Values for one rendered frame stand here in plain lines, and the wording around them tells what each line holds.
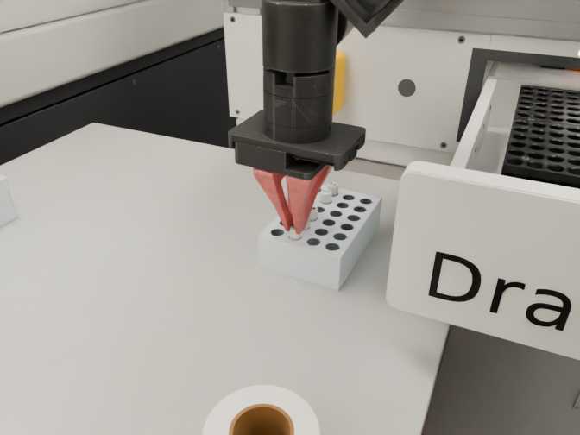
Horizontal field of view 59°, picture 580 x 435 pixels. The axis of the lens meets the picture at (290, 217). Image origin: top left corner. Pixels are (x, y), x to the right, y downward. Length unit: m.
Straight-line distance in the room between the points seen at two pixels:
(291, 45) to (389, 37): 0.28
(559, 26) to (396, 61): 0.17
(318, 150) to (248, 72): 0.36
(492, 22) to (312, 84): 0.29
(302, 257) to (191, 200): 0.21
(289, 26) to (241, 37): 0.35
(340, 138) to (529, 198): 0.17
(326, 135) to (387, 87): 0.26
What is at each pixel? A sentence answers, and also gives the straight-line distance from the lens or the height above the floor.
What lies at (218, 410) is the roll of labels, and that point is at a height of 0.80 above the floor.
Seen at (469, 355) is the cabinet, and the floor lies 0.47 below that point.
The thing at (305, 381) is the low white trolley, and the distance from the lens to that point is 0.41.
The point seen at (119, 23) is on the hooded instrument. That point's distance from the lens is 1.08.
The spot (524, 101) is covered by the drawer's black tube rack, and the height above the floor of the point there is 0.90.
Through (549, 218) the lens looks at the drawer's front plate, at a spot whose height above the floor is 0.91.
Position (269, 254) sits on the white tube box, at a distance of 0.50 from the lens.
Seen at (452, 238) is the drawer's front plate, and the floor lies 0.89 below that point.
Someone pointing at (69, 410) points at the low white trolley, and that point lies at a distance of 0.42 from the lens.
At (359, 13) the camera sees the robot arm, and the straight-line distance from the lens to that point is 0.39.
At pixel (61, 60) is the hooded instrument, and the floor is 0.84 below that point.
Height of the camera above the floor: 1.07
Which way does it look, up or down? 31 degrees down
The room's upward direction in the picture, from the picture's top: straight up
